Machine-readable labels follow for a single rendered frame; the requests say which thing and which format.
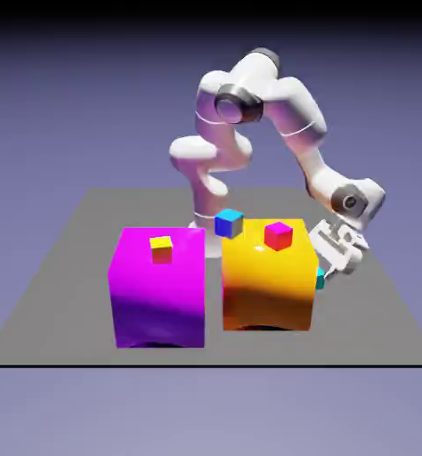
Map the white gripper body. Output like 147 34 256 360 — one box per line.
308 219 364 275

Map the small red cube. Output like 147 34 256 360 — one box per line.
263 221 294 252

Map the small blue cube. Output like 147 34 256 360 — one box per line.
214 208 245 240

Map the small yellow cube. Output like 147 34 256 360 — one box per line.
149 235 174 265

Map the large orange box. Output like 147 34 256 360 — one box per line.
220 217 320 332

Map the large magenta box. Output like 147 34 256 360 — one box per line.
107 226 207 349

